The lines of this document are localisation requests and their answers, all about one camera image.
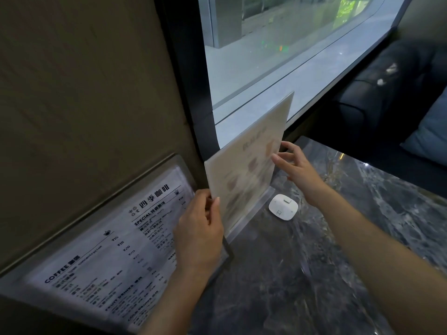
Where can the person's left hand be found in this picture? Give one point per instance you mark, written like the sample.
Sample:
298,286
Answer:
197,237

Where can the person's right hand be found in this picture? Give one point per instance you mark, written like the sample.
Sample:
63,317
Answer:
303,174

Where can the person's right fingers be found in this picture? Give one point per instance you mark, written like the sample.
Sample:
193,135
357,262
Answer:
284,161

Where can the person's left thumb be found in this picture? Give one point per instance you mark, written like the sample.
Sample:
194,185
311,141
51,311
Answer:
218,214

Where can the acrylic picture menu stand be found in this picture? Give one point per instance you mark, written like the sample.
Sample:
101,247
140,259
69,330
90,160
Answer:
248,160

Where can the person's left forearm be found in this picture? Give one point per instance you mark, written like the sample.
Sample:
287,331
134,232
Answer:
174,303

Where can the person's right forearm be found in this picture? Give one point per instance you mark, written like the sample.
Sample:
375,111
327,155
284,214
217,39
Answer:
384,268

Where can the white square call button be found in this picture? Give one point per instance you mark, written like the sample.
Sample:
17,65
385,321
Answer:
282,205

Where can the dark tufted sofa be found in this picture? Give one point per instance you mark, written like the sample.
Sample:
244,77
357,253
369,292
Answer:
384,111

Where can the glass window pane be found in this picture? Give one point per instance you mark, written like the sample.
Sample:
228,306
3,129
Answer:
279,48

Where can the black-and-white text menu holder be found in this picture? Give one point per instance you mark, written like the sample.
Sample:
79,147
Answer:
104,261

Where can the light blue cushion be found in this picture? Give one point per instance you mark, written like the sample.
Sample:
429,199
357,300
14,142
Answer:
431,132

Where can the black window frame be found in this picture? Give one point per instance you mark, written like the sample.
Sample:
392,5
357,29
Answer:
190,83

